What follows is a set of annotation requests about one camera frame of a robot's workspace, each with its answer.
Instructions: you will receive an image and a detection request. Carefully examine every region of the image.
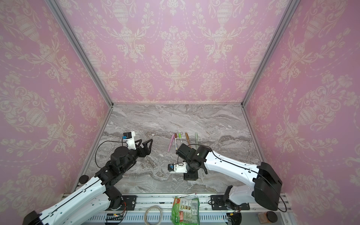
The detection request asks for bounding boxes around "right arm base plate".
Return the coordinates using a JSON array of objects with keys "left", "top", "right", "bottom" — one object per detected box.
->
[{"left": 208, "top": 195, "right": 250, "bottom": 211}]

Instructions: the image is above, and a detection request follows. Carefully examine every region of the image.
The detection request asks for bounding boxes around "white marker pink tip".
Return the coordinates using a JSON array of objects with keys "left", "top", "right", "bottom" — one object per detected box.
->
[{"left": 176, "top": 193, "right": 197, "bottom": 198}]

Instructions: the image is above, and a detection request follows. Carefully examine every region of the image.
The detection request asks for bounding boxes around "brown jar black lid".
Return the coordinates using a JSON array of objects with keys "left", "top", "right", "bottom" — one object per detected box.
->
[{"left": 257, "top": 211, "right": 278, "bottom": 224}]

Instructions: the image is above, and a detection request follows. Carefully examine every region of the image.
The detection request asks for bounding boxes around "white marker black tip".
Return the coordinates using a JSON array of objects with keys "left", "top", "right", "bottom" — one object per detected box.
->
[{"left": 174, "top": 133, "right": 178, "bottom": 151}]

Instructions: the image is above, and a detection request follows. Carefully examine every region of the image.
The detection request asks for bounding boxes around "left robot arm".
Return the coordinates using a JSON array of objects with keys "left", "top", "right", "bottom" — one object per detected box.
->
[{"left": 22, "top": 139, "right": 153, "bottom": 225}]

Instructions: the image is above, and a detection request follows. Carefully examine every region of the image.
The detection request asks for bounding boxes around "tan brown pen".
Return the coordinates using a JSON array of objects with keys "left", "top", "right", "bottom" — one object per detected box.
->
[{"left": 185, "top": 132, "right": 191, "bottom": 147}]

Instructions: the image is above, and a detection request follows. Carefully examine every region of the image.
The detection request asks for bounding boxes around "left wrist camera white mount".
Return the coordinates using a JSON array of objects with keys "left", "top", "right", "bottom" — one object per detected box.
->
[{"left": 122, "top": 131, "right": 136, "bottom": 150}]

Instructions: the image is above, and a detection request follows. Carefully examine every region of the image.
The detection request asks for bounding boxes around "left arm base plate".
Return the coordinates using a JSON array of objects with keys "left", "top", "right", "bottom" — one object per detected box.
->
[{"left": 110, "top": 195, "right": 137, "bottom": 211}]

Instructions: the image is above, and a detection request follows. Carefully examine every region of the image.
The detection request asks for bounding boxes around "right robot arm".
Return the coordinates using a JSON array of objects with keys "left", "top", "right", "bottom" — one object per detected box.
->
[{"left": 168, "top": 144, "right": 283, "bottom": 211}]

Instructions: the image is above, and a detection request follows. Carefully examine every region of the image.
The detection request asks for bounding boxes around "pink pen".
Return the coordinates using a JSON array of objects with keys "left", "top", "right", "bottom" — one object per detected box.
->
[{"left": 167, "top": 134, "right": 175, "bottom": 152}]

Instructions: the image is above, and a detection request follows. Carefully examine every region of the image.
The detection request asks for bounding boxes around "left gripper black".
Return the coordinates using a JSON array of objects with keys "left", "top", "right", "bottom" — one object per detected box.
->
[{"left": 120, "top": 139, "right": 154, "bottom": 174}]

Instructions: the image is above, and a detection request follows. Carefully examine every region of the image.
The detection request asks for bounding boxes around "aluminium front rail frame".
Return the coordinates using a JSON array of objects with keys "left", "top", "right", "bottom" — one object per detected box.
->
[{"left": 50, "top": 193, "right": 296, "bottom": 225}]

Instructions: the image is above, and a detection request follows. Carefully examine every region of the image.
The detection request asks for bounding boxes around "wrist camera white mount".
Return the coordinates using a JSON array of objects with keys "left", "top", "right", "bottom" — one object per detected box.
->
[
  {"left": 122, "top": 131, "right": 136, "bottom": 150},
  {"left": 167, "top": 162, "right": 188, "bottom": 173}
]

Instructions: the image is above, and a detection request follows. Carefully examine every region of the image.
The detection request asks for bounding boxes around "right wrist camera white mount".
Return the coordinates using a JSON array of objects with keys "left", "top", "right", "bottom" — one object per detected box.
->
[{"left": 167, "top": 162, "right": 188, "bottom": 173}]

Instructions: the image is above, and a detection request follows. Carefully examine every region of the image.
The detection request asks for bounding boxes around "green snack bag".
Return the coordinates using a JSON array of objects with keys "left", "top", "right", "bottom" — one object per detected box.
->
[{"left": 171, "top": 197, "right": 200, "bottom": 225}]

